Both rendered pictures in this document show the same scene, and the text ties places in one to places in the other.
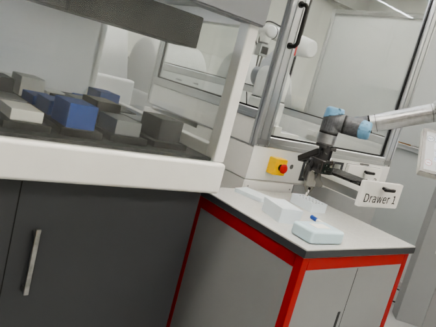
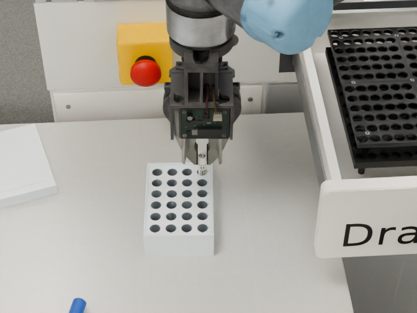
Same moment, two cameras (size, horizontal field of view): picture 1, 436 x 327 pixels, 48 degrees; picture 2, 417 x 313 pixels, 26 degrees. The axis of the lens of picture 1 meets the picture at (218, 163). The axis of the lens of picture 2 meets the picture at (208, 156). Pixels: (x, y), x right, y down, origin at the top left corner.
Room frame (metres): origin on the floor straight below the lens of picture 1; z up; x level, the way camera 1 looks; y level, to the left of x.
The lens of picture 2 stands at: (1.35, -0.88, 1.61)
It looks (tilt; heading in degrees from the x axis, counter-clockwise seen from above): 44 degrees down; 36
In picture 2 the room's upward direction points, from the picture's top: straight up
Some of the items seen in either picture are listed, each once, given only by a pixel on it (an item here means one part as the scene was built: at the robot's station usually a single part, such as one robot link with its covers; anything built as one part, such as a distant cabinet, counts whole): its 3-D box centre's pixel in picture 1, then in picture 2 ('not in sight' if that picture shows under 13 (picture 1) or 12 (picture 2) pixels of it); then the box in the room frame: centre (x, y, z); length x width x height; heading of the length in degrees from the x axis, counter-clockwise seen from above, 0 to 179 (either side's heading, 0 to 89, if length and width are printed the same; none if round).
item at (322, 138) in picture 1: (326, 139); (203, 16); (1.99, -0.40, 1.05); 0.08 x 0.08 x 0.05
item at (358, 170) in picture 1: (362, 176); not in sight; (2.49, -0.74, 0.87); 0.29 x 0.02 x 0.11; 130
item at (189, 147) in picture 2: (310, 182); (186, 145); (1.98, -0.39, 0.86); 0.06 x 0.03 x 0.09; 36
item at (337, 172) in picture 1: (342, 180); (408, 99); (2.20, -0.57, 0.87); 0.22 x 0.18 x 0.06; 40
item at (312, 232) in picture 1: (317, 232); not in sight; (1.52, -0.37, 0.78); 0.15 x 0.10 x 0.04; 127
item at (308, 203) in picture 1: (308, 203); (179, 207); (1.95, -0.40, 0.78); 0.12 x 0.08 x 0.04; 37
